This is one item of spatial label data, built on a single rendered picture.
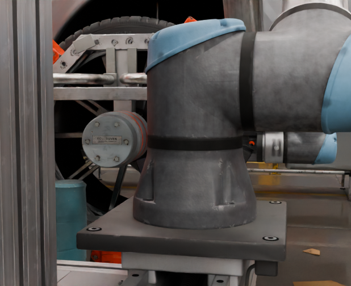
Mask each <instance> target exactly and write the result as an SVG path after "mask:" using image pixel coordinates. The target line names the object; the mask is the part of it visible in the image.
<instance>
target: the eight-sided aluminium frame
mask: <svg viewBox="0 0 351 286"><path fill-rule="evenodd" d="M153 35H154V33H144V34H109V35H93V34H89V35H80V36H79V37H78V38H77V40H76V41H73V44H72V45H71V46H70V47H69V48H68V49H67V50H66V51H65V52H64V54H63V55H62V56H61V57H60V58H59V59H58V60H57V61H56V62H55V63H54V64H53V73H74V72H75V71H76V70H77V69H78V68H79V67H80V66H81V64H82V63H83V62H84V61H85V60H86V59H87V58H88V57H89V56H90V55H91V54H92V53H93V52H106V48H115V50H124V49H127V48H137V51H148V43H149V40H150V39H151V37H152V36H153ZM62 85H63V84H53V87H61V86H62ZM57 180H61V179H60V178H59V177H58V176H57V175H56V174H55V181H57ZM100 217H101V216H95V214H94V213H93V212H92V211H91V210H90V209H89V208H88V207H87V226H88V225H89V224H91V223H92V222H94V221H95V220H97V219H99V218H100Z"/></svg>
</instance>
